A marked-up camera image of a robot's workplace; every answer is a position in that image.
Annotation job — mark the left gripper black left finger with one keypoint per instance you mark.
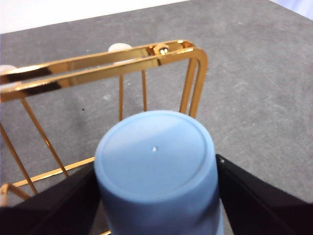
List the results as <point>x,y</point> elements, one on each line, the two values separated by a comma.
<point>49,215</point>

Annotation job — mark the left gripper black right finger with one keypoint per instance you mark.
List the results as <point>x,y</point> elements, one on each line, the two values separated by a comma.
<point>264,210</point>

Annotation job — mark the blue ribbed plastic cup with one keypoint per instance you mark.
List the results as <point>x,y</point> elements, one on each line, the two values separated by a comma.
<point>156,176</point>

